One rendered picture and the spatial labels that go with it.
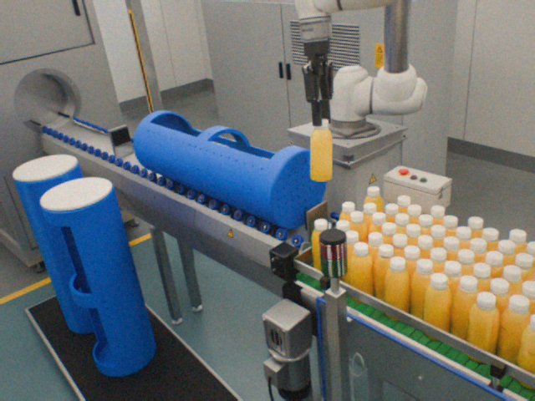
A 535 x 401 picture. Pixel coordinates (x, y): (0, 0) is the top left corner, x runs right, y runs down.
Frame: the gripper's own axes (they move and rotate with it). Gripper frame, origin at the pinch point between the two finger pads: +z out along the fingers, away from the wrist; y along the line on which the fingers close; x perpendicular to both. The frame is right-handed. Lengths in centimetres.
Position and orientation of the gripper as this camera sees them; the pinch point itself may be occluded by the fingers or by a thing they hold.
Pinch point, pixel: (321, 113)
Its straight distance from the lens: 152.3
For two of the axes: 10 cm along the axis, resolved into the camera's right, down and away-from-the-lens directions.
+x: 7.7, 1.1, -6.3
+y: -6.3, 2.8, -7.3
